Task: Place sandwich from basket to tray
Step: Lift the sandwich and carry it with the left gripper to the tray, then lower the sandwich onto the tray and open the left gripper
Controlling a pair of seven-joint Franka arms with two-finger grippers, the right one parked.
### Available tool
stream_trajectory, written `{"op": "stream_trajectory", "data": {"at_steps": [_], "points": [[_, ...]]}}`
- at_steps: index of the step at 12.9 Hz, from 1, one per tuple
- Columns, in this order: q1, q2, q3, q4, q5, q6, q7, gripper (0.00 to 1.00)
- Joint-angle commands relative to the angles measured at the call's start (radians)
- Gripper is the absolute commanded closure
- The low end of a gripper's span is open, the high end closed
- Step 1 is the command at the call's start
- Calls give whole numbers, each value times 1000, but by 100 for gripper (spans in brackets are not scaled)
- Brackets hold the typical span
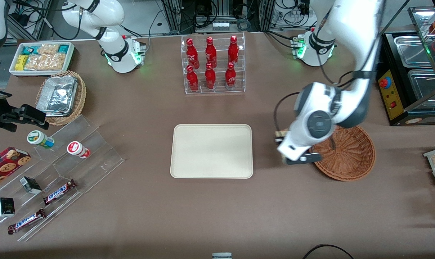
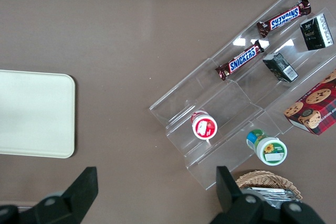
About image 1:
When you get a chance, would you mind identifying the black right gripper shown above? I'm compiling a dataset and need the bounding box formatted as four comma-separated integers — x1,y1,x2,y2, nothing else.
0,85,50,132

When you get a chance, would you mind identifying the triangular sandwich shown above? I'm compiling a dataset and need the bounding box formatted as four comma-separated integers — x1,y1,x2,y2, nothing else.
274,130,289,164

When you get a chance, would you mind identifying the brown wicker basket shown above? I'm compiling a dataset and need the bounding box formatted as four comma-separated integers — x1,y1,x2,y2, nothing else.
310,124,376,181

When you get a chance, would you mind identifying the light wicker basket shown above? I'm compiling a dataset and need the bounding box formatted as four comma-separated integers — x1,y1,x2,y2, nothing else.
35,70,87,126

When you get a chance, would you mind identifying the beige plastic tray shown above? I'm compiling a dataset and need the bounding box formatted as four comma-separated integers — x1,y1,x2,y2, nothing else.
170,124,254,179

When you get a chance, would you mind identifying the green lid yogurt cup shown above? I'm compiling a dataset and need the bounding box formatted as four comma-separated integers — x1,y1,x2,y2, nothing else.
27,130,55,149

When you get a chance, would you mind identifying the aluminium foil container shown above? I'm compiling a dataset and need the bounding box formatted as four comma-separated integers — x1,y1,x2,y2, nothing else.
36,75,78,117

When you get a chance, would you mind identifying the red lid yogurt cup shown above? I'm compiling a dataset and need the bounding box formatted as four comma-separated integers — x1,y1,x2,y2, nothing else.
67,141,91,159

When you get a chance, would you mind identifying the red cookie box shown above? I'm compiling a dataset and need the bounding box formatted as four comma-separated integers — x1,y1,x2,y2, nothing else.
0,146,31,192

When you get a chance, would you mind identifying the clear rice cracker bag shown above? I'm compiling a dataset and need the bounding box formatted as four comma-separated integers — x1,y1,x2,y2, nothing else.
24,53,67,71
37,44,60,56

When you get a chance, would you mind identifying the small black white box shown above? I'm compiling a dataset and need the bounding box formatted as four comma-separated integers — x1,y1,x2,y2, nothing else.
19,176,42,195
0,197,15,218

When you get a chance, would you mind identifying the white rectangular snack bin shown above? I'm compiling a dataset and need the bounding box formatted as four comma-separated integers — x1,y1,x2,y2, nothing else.
9,41,76,77

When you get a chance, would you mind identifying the clear acrylic stepped display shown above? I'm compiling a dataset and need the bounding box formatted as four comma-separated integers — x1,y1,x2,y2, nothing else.
0,114,125,242

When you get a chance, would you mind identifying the snickers chocolate bar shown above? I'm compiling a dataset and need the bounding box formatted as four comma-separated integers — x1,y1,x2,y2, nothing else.
7,208,47,235
43,179,77,205

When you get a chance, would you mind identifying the black food warmer cabinet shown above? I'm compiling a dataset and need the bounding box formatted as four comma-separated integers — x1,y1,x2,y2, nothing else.
377,5,435,126

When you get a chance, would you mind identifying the red cola bottle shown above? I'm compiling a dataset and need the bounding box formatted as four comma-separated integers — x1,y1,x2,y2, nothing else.
205,63,216,90
225,62,237,89
228,35,239,65
205,37,217,69
186,38,200,69
186,65,199,92

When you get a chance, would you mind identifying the clear acrylic bottle rack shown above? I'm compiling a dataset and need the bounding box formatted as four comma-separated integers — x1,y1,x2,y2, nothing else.
181,32,246,95

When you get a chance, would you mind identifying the steel warmer pan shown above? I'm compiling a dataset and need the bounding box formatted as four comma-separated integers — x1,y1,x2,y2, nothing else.
393,35,433,69
408,68,435,109

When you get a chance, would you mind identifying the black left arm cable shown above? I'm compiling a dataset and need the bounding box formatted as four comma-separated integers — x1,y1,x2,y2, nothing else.
274,0,412,133

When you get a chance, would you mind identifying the black table edge cable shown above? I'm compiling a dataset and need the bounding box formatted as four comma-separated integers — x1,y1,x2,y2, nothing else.
303,244,355,259

